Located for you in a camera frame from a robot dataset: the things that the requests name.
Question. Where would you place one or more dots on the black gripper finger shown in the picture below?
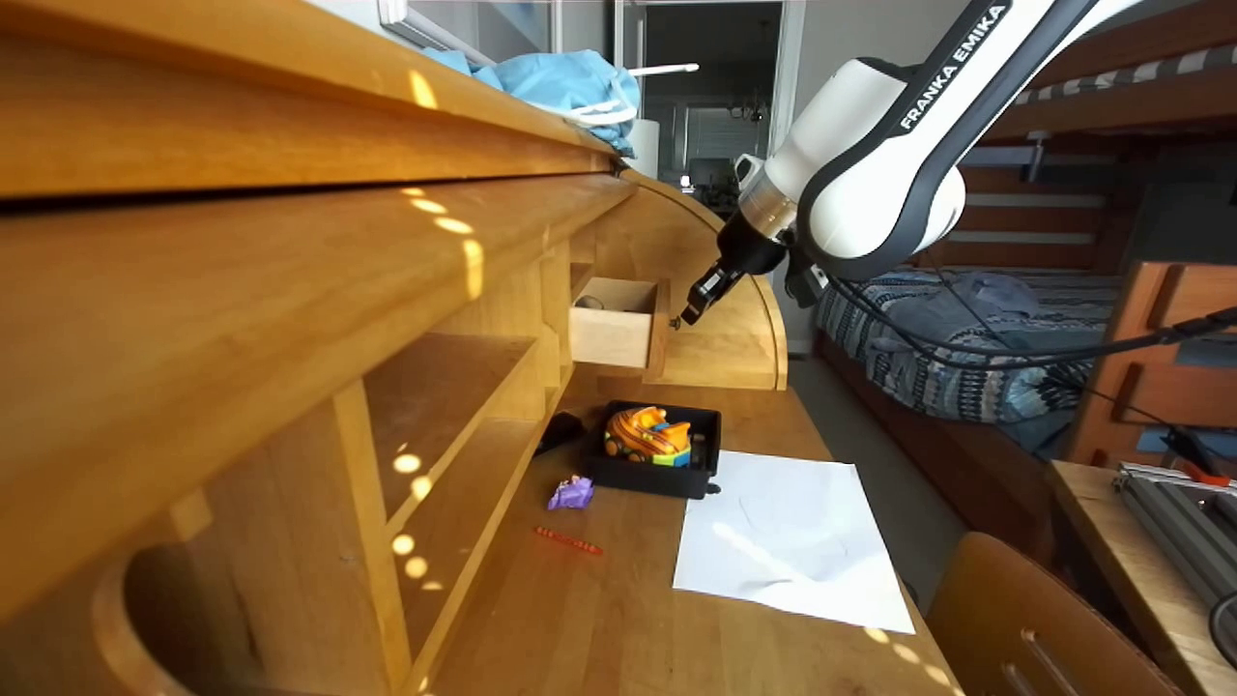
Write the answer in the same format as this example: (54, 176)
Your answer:
(693, 312)

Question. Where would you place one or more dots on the aluminium rail frame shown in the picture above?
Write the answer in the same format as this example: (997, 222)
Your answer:
(1192, 524)

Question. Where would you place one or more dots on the striped bed mattress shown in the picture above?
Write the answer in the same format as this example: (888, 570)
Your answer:
(1004, 351)

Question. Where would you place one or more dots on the small wooden drawer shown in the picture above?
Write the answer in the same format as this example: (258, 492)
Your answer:
(617, 323)

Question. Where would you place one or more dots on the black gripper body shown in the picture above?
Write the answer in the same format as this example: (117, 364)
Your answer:
(738, 254)

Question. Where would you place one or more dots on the wooden chair back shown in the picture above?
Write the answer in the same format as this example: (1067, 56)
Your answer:
(1010, 628)

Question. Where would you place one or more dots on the white rod on hutch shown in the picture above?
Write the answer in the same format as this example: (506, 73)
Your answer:
(661, 73)

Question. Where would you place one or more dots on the wooden bunk bed frame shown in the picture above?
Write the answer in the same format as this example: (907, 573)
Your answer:
(1151, 387)

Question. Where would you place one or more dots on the red pencil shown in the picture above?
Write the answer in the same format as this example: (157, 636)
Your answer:
(569, 543)

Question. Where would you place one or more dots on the black plastic tray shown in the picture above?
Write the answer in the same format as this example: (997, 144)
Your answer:
(693, 482)

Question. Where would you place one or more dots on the white paper sheet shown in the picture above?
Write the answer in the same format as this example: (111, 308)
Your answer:
(791, 535)

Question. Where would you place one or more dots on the wooden desk hutch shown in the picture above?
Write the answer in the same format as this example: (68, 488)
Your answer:
(285, 318)

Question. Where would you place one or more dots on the orange toy in tray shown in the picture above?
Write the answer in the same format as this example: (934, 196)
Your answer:
(648, 436)

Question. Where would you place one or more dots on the blue crumpled cloth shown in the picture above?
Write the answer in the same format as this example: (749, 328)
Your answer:
(576, 86)

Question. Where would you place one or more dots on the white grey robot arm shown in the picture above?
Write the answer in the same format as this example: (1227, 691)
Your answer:
(870, 168)

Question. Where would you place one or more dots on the small purple object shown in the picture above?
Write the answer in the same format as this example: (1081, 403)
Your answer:
(569, 492)

